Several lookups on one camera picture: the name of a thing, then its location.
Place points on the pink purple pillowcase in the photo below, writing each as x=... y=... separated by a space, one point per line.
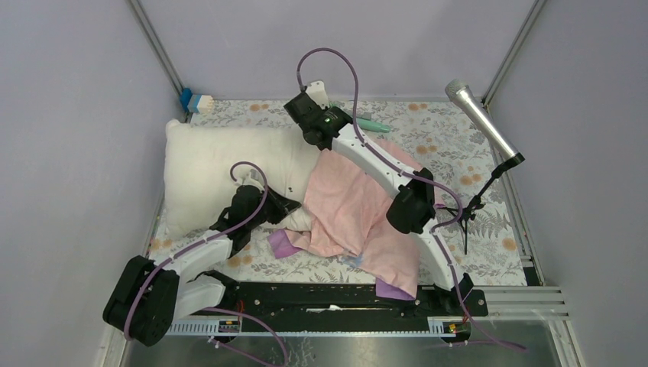
x=344 y=214

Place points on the white pillow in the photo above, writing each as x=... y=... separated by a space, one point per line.
x=203 y=166

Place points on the white slotted cable duct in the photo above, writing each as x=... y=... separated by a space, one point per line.
x=322 y=325

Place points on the silver microphone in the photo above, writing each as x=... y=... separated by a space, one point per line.
x=461 y=95

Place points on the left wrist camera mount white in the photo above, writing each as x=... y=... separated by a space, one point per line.
x=252 y=178

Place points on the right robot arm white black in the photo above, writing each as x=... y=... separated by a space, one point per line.
x=412 y=191

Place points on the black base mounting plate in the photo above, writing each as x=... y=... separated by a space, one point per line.
x=282 y=300

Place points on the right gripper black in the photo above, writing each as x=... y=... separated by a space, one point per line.
x=326 y=109

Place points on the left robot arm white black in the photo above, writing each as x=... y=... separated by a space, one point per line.
x=150 y=295

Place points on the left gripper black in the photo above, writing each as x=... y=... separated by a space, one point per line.
x=283 y=206

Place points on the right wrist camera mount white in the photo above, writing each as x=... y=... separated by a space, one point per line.
x=316 y=91

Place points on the blue white block toy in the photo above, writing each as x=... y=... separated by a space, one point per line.
x=196 y=103

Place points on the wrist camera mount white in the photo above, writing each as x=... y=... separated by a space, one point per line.
x=316 y=91
x=252 y=178

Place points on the green toy flashlight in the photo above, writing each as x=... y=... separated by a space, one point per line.
x=365 y=122

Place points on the floral table cloth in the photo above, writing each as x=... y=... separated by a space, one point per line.
x=435 y=134

